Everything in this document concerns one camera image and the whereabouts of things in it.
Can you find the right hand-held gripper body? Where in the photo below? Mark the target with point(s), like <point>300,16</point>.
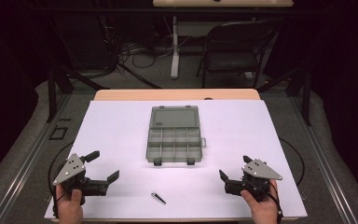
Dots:
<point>254,183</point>

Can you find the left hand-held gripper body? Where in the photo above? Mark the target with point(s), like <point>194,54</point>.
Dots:
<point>74,174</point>

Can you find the grey plastic compartment box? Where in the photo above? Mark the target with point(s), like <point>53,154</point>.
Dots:
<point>174,137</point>

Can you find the white-legged desk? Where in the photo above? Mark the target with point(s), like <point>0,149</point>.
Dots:
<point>175,59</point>

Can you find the small black screw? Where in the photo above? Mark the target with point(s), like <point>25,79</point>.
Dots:
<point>158,198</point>

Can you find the black metal frame stand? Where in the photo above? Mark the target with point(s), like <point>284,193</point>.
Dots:
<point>52,93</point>
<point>306,93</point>

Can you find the person's left hand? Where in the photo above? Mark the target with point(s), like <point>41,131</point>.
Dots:
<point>71,207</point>

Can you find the black folding chair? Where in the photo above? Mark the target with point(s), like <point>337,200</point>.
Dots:
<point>230,60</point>

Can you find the person's right hand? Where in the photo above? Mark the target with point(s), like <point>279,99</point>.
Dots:
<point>264,211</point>

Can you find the white table board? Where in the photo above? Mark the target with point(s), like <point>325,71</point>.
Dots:
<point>230,133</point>

